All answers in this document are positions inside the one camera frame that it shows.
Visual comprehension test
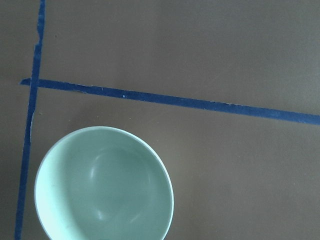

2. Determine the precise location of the blue tape line lengthwise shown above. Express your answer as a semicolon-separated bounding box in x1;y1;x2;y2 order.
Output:
14;0;46;240

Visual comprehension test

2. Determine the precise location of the light green bowl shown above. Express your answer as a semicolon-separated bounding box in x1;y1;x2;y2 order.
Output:
34;126;174;240

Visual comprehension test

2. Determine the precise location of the blue tape line crosswise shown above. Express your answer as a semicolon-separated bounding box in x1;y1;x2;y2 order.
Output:
19;77;320;126

